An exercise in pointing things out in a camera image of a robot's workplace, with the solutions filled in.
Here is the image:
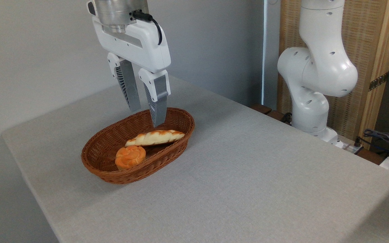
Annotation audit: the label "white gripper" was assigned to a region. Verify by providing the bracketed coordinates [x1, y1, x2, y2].
[87, 1, 172, 128]

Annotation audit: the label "long braided bread loaf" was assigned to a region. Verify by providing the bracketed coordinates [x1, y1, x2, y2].
[125, 130, 185, 147]

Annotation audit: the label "round orange bread roll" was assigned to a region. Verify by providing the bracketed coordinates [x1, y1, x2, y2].
[115, 145, 146, 170]

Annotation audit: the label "brown oval wicker basket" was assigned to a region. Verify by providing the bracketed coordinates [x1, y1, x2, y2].
[81, 107, 195, 185]

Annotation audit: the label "metal screen hinge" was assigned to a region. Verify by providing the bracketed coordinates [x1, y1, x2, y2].
[368, 72, 389, 92]

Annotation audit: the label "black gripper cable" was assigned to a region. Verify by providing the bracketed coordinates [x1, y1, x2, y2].
[133, 10, 163, 46]

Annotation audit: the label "white vertical wall trim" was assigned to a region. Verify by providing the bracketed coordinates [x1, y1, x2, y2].
[261, 0, 281, 109]

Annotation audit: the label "black cable bundle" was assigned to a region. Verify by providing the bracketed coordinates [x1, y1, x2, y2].
[358, 129, 389, 160]

